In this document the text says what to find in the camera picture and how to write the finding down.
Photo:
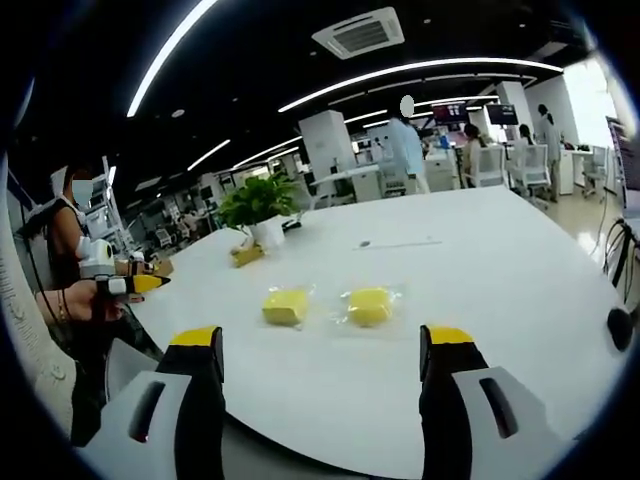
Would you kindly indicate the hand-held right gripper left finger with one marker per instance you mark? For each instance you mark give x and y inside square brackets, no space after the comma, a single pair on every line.
[197,400]

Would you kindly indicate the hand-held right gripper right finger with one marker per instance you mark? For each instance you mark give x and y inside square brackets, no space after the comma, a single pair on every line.
[445,400]

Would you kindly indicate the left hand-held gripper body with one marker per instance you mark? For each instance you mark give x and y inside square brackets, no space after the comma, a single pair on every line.
[97,257]

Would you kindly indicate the yellow silicone block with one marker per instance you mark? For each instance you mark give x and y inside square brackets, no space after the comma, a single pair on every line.
[286,306]
[370,306]

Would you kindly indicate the person's left hand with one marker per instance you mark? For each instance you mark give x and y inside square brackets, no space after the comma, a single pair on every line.
[75,305]

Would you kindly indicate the person's dark clothing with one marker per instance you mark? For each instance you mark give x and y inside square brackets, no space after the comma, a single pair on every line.
[95,350]

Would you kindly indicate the yellow tissue box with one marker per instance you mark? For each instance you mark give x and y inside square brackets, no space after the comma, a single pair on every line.
[247,256]

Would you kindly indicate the person's white knit left sleeve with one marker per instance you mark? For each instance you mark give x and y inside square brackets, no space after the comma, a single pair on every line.
[30,350]

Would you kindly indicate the green potted plant white pot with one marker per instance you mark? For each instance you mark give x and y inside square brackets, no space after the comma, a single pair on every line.
[260,200]

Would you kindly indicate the black stapler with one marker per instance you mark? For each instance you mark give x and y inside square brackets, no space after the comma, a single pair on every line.
[294,225]

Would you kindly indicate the black computer mouse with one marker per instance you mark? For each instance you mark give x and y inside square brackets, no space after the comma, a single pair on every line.
[620,327]

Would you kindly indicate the long curved ceiling light strip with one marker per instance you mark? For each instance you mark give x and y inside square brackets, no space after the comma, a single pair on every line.
[410,75]
[165,55]

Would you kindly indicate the white square pillar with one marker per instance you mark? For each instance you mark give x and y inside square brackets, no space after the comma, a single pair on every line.
[327,142]

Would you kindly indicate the white mesh office chair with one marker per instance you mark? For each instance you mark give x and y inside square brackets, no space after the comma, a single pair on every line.
[534,170]
[492,167]

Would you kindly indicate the ceiling air conditioner vent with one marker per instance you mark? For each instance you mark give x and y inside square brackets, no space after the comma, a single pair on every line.
[359,32]

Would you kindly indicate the black chair frame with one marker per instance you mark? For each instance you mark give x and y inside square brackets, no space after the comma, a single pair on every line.
[620,255]

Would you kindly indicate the wall monitor screen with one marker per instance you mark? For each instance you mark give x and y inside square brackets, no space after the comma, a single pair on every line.
[502,115]
[450,114]

